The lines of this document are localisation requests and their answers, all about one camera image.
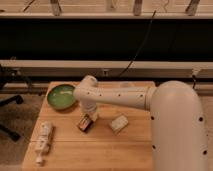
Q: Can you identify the green bowl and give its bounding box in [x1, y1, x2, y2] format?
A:
[47, 84, 76, 110]

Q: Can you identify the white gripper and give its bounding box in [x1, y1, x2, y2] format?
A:
[82, 107, 98, 121]

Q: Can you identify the black hanging cable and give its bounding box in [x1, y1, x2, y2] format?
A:
[118, 9, 157, 78]

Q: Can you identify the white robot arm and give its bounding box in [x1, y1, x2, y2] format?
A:
[74, 75, 209, 171]

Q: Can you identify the white plastic bottle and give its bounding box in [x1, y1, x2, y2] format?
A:
[35, 121, 54, 166]

